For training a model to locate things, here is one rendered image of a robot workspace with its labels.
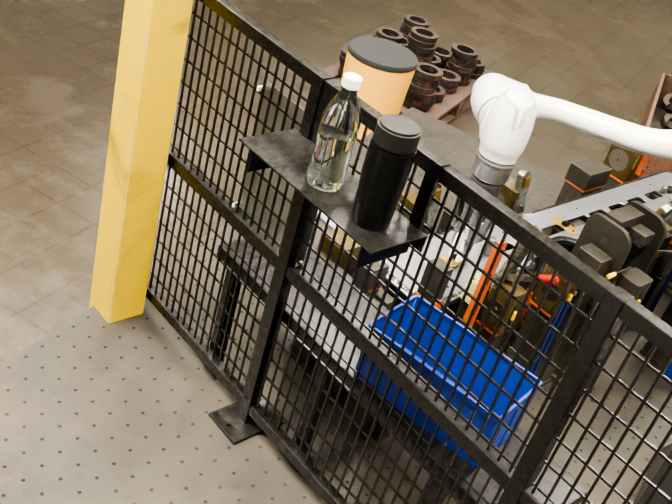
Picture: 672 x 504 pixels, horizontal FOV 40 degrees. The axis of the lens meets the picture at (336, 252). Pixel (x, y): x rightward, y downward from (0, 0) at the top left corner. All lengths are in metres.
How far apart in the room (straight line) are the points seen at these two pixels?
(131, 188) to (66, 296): 1.44
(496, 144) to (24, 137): 2.75
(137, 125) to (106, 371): 0.58
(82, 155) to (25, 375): 2.25
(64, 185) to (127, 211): 1.97
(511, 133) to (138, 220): 0.86
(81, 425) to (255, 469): 0.38
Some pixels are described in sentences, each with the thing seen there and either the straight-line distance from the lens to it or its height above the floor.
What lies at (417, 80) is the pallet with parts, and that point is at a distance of 5.07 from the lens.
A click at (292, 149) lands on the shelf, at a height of 1.43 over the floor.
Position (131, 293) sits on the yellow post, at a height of 0.78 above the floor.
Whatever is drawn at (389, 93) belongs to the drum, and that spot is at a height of 0.43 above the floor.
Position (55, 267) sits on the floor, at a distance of 3.60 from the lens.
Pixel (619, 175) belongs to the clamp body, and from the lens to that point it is 3.17.
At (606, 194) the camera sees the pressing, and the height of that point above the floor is 1.00.
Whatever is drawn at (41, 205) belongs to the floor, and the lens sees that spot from 3.93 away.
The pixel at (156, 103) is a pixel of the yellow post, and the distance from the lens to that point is 1.99.
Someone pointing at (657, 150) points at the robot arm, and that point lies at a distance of 2.20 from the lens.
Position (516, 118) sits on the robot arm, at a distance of 2.05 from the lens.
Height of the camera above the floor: 2.20
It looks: 34 degrees down
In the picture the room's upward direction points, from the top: 17 degrees clockwise
